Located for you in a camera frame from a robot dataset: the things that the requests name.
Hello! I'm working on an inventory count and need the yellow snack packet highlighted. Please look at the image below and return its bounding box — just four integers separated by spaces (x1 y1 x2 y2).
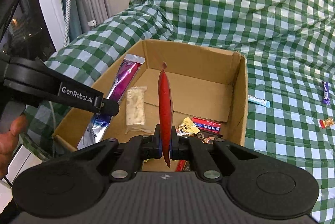
176 117 201 137

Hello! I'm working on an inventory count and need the green white checked cloth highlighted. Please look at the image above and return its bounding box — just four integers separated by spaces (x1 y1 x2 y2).
19 0 335 223

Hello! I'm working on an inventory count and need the light blue snack bar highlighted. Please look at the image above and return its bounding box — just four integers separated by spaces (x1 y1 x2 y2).
247 95 271 107

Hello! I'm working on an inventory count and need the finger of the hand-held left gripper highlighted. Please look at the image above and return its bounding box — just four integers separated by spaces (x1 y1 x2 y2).
93 95 120 117

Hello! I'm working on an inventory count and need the small orange candy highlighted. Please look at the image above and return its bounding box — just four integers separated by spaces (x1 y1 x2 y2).
319 117 335 129

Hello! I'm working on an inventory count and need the red sausage stick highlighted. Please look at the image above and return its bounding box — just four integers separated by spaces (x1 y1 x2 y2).
158 62 174 168

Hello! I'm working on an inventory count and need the black white braided cable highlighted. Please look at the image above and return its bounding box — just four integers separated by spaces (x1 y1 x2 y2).
63 0 74 48

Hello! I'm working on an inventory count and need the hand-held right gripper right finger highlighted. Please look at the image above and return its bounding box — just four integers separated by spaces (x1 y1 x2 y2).
169 125 262 183

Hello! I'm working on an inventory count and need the clear-wrapped nougat bar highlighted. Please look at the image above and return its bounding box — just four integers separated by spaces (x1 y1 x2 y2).
125 86 147 133

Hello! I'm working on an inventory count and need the person's left hand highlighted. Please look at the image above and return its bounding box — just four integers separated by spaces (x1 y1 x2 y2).
0 115 28 180

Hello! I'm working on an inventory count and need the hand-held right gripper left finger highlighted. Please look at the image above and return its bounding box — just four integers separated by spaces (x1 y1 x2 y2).
71 125 163 183

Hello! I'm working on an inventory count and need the brown cardboard box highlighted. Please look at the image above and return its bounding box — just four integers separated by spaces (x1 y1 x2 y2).
52 39 249 172

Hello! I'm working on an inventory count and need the purple silver snack packet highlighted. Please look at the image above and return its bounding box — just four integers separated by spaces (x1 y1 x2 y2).
77 54 146 150

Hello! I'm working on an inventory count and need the red snack packet white label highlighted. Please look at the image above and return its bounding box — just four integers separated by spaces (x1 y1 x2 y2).
176 117 223 172

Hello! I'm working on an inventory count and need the small purple candy packet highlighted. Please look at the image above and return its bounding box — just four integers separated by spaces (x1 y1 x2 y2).
321 81 331 105

